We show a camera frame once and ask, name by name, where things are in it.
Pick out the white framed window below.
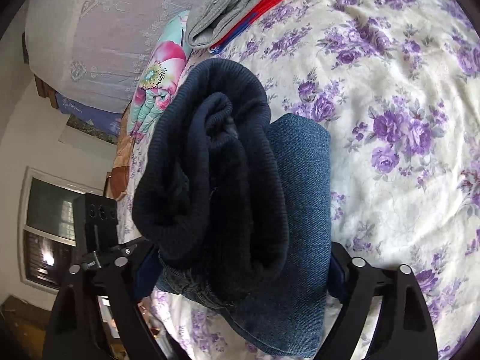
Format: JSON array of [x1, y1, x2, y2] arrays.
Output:
[[17, 166, 103, 294]]

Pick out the blue denim jeans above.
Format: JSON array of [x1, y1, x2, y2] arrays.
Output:
[[154, 112, 333, 359]]

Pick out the pale lilac pillow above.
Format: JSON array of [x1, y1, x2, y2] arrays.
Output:
[[25, 0, 200, 113]]

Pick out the dark navy knit garment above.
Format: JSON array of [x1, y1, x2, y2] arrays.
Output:
[[132, 58, 289, 304]]

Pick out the red blue folded garment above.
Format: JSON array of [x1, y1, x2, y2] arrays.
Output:
[[208, 0, 282, 55]]

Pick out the grey folded garment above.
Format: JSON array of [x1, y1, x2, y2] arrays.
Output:
[[185, 0, 261, 49]]

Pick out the brown wooden bed frame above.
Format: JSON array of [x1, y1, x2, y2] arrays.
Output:
[[22, 29, 136, 203]]

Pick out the purple floral bedspread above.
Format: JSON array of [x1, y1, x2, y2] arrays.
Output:
[[115, 0, 480, 360]]

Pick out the colourful floral folded quilt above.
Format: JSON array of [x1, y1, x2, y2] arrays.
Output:
[[127, 10, 192, 138]]

